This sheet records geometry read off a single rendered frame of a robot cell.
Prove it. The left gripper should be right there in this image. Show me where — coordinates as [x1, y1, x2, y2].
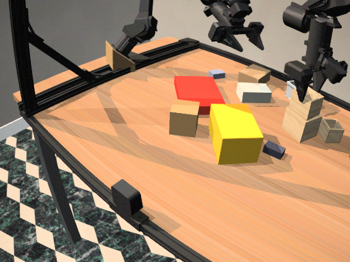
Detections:
[208, 11, 264, 52]

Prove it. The red flat slab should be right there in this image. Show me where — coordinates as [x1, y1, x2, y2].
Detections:
[174, 76, 225, 115]

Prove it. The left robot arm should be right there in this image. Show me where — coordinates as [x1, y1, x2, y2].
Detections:
[111, 0, 252, 59]

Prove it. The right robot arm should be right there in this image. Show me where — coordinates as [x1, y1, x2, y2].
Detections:
[283, 0, 350, 84]

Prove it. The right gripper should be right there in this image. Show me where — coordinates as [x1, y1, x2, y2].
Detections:
[284, 38, 333, 102]

